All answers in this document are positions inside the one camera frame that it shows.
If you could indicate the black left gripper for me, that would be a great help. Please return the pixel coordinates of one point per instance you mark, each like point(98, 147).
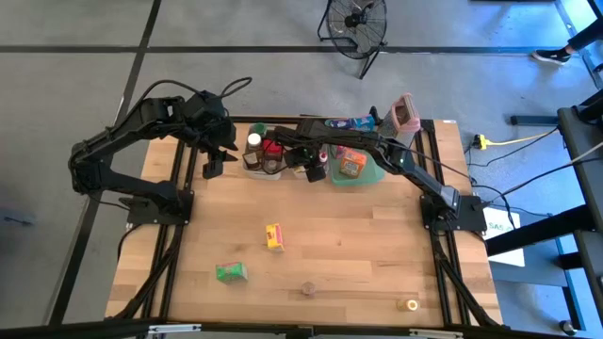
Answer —
point(209, 122)

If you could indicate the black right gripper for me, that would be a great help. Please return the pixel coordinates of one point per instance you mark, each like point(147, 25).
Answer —
point(301, 157)

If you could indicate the black castor wheel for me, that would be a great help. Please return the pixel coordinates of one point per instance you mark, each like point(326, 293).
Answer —
point(567, 326)

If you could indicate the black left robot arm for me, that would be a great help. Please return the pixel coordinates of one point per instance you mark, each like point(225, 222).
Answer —
point(118, 136)

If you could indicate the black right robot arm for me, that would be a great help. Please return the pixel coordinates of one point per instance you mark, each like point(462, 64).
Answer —
point(424, 174)

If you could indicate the white paper sheet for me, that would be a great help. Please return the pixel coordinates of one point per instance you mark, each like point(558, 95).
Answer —
point(511, 221)

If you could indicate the green lid spice jar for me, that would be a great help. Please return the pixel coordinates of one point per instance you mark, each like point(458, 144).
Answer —
point(258, 128)

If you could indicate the black side table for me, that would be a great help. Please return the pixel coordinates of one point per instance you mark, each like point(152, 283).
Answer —
point(572, 136)

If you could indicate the yellow Corn Pops box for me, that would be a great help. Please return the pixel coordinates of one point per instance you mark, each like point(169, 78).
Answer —
point(274, 236)

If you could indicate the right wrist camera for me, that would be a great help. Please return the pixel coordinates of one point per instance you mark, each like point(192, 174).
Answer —
point(315, 173)

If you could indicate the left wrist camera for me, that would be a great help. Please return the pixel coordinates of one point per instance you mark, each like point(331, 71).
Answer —
point(212, 168)

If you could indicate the teal plastic tray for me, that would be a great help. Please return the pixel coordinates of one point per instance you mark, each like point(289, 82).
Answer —
point(372, 176)

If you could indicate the red lid sprinkles jar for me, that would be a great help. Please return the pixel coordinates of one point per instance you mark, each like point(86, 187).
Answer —
point(272, 148)

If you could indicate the small grey table-level camera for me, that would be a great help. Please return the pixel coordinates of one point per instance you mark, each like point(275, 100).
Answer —
point(305, 331)

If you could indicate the silver metal bracket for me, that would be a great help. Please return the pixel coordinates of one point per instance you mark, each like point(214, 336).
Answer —
point(435, 333)
point(174, 328)

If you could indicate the yellow cap food colouring bottle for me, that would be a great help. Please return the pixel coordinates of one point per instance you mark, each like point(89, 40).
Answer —
point(408, 305)
point(299, 170)

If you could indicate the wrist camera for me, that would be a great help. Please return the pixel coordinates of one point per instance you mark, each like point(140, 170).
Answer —
point(315, 173)
point(212, 168)

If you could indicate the light blue Rice Krispies box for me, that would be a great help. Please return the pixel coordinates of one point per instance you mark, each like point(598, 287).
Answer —
point(363, 123)

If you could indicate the orange Frosted Mini Wheats box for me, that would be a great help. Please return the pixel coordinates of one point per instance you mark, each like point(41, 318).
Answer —
point(353, 163)

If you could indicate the cork lid saffron glass jar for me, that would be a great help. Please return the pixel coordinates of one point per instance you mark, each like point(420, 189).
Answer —
point(308, 288)
point(271, 165)

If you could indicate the dark blue Frosted Flakes box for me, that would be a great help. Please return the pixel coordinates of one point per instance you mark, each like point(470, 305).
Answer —
point(337, 123)

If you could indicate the person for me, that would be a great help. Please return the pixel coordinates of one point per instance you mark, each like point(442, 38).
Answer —
point(551, 56)

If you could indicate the black aluminium table frame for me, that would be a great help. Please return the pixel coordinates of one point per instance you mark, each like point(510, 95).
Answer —
point(70, 331)

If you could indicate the black floor fan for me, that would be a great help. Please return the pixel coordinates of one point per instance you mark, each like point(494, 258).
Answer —
point(352, 20)

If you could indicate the green Apple Jacks box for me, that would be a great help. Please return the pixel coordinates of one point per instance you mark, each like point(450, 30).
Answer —
point(231, 272)

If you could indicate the red cap food colouring bottle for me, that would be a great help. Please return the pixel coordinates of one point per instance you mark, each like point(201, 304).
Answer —
point(323, 157)

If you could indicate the white lid bagel seasoning jar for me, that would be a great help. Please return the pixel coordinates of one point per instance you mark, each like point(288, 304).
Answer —
point(254, 140)

